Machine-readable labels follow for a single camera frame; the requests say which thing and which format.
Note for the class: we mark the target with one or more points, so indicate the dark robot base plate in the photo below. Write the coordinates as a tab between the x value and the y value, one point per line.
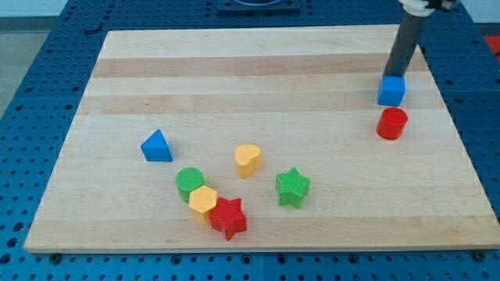
235	6

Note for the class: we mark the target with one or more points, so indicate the yellow hexagon block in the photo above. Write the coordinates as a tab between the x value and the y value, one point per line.
201	202

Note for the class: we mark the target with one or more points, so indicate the green cylinder block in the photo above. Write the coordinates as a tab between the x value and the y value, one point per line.
188	180

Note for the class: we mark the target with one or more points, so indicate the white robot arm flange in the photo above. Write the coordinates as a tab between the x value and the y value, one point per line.
423	8

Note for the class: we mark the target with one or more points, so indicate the green star block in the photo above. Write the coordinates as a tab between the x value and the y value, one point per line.
291	188

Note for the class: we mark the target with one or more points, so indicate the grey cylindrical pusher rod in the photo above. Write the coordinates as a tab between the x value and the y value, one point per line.
405	43

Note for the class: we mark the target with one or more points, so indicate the yellow heart block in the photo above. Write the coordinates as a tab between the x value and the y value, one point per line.
248	158

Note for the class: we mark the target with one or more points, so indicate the wooden board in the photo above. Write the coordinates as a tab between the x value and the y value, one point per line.
307	97

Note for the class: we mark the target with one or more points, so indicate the blue triangle block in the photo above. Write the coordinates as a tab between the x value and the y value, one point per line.
156	149

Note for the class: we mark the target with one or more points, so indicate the red star block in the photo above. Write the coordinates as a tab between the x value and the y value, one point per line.
228	217

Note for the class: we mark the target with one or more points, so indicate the blue cube block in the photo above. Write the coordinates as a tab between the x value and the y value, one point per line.
391	91

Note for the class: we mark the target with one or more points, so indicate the red cylinder block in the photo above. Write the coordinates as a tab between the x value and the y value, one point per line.
392	123

